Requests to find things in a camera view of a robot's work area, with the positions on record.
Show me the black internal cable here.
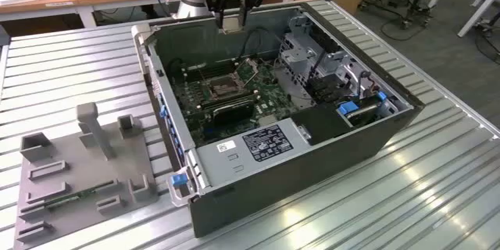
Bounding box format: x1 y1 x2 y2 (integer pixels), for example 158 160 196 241
240 26 270 58

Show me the black PC case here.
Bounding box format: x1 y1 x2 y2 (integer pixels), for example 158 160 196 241
130 0 426 239

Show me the silver power supply unit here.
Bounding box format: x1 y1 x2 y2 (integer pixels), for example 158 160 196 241
193 117 313 188

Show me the green motherboard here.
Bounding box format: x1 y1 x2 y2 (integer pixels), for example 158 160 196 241
169 56 301 148

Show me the black RAM slot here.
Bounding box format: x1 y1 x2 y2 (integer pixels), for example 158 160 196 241
189 67 237 80
185 63 234 74
198 93 253 108

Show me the green RAM stick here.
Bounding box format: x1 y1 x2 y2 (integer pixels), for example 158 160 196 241
42 181 114 208

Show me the blue expansion slot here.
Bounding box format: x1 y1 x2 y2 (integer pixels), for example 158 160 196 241
201 125 221 141

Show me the silver CPU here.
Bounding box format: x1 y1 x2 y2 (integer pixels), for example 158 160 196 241
217 17 245 35

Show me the white table frame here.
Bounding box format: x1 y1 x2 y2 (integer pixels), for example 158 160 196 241
456 0 500 39

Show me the blue case latch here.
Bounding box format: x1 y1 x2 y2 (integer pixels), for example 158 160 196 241
168 174 188 188

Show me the CPU socket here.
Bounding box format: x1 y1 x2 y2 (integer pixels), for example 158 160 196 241
205 74 253 101

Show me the silver drive cage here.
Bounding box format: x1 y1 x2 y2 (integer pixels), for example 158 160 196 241
272 15 352 107

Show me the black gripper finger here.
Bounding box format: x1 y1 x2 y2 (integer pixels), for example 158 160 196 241
237 0 269 27
201 0 230 33

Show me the grey parts rack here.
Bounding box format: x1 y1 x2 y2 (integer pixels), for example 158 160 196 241
13 102 161 249

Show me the hard disk in blue carrier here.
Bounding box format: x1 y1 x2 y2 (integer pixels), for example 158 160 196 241
334 100 382 128

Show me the black graphics card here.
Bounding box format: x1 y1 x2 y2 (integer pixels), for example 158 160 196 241
212 101 254 126

